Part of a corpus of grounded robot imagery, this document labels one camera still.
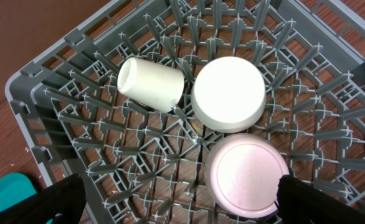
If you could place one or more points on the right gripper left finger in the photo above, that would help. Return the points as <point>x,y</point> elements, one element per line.
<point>62,202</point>

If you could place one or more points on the small white plate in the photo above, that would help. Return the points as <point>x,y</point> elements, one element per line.
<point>242,172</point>

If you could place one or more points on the white bowl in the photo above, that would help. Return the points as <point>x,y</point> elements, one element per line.
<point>229,95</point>

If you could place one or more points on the teal serving tray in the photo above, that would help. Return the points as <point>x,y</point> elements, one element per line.
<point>14,189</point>

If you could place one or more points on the white cup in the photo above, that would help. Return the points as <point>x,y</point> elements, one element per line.
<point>157,86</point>

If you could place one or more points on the grey dishwasher rack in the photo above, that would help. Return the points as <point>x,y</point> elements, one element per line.
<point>178,111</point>

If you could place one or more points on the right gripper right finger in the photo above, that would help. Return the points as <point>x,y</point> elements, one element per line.
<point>299,203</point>

